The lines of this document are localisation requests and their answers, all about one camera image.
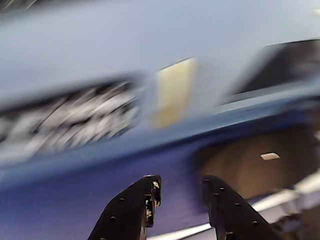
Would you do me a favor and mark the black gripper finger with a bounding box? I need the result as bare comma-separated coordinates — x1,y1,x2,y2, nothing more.
87,174,162,240
201,174,283,240

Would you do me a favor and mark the black dishwasher sticker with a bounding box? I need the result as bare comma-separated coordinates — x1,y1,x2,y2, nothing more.
0,78,142,156

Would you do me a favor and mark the dark oven window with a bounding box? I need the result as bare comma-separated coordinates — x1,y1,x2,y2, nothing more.
232,38,320,97

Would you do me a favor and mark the blue dishwasher door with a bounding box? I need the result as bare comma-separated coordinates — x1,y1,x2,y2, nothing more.
0,0,208,176

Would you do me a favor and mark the blue oven door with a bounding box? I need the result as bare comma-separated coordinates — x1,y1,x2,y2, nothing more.
199,0,320,113

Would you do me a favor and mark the blue wooden toy kitchen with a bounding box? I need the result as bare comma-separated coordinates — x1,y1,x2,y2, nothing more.
0,0,320,181

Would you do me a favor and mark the gold dishwasher door handle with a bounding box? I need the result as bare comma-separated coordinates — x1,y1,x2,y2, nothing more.
153,57,198,130

